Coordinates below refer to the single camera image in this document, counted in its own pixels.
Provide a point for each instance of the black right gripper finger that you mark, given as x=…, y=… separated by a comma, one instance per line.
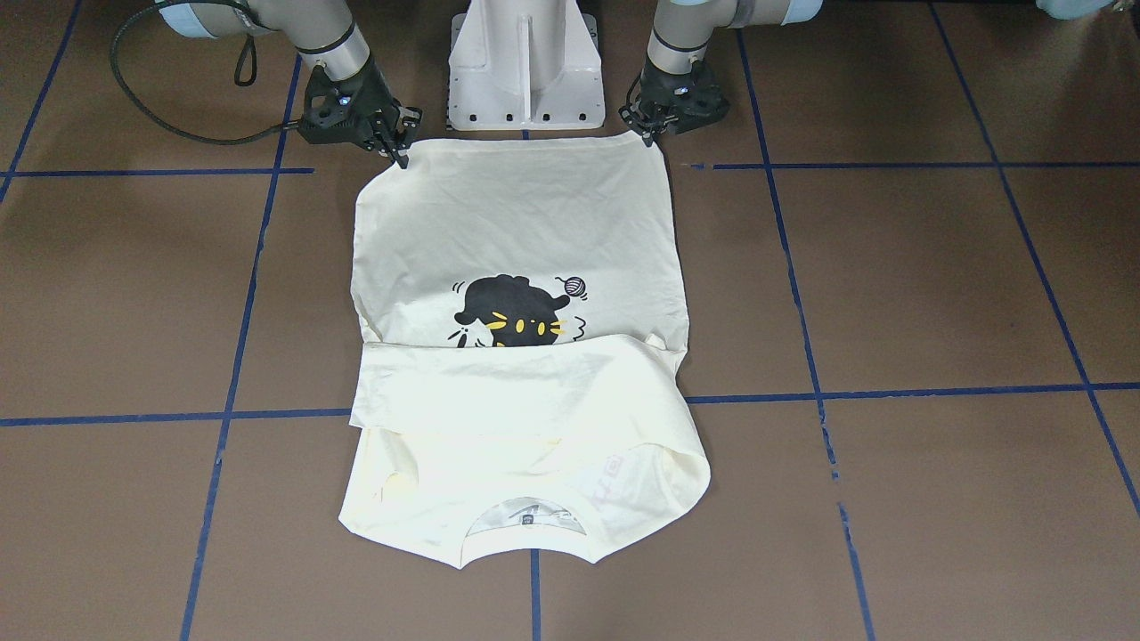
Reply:
x=400, y=126
x=395, y=149

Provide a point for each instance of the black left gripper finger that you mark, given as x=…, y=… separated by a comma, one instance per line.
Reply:
x=647, y=124

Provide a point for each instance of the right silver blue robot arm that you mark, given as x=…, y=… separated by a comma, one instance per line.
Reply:
x=324, y=33

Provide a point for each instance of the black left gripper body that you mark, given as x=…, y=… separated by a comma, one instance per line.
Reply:
x=651, y=94

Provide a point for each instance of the cream long-sleeve cat shirt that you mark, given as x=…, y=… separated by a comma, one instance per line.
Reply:
x=523, y=320

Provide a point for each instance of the white camera pole with base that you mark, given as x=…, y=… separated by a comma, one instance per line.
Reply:
x=525, y=65

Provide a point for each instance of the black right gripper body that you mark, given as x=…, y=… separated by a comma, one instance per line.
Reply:
x=372, y=95

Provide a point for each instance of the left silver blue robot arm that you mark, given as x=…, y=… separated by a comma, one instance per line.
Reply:
x=909, y=81

